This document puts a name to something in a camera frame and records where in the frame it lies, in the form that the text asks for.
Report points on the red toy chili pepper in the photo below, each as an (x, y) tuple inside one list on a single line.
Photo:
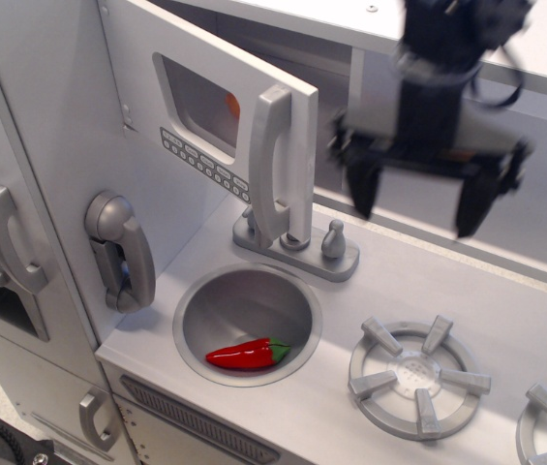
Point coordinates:
[(253, 354)]

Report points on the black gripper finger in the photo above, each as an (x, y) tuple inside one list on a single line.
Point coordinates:
[(477, 197), (363, 178)]

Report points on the dark oven vent panel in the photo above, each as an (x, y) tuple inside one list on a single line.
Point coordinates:
[(206, 428)]

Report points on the grey toy microwave door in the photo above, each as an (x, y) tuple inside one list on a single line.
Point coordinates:
[(173, 76)]

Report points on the silver toy faucet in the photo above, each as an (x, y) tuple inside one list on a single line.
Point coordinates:
[(327, 254)]

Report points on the silver lower fridge handle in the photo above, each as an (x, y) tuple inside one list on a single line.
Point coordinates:
[(97, 425)]

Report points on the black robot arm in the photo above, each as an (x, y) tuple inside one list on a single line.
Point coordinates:
[(443, 42)]

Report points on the silver microwave door handle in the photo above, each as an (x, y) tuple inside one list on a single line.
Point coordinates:
[(271, 120)]

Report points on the silver stove burner near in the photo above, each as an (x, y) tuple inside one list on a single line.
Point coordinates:
[(415, 380)]

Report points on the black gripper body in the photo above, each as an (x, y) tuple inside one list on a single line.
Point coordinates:
[(427, 129)]

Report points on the grey toy wall phone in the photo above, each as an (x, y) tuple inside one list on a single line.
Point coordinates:
[(122, 253)]

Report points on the orange toy food in microwave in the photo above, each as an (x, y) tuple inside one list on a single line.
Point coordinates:
[(232, 105)]

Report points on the round silver toy sink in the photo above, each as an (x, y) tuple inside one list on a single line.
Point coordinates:
[(238, 304)]

